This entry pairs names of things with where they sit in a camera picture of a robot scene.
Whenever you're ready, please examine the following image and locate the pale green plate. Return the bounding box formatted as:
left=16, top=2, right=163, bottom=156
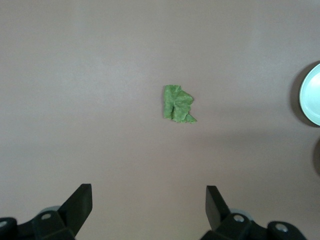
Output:
left=298, top=62, right=320, bottom=127

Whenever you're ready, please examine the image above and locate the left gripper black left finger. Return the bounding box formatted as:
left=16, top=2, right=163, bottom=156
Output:
left=31, top=183, right=94, bottom=240

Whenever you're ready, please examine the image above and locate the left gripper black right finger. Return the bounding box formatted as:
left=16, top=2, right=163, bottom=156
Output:
left=201, top=185, right=270, bottom=240

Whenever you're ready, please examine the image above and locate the green lettuce leaf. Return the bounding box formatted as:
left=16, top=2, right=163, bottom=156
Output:
left=162, top=84, right=199, bottom=125

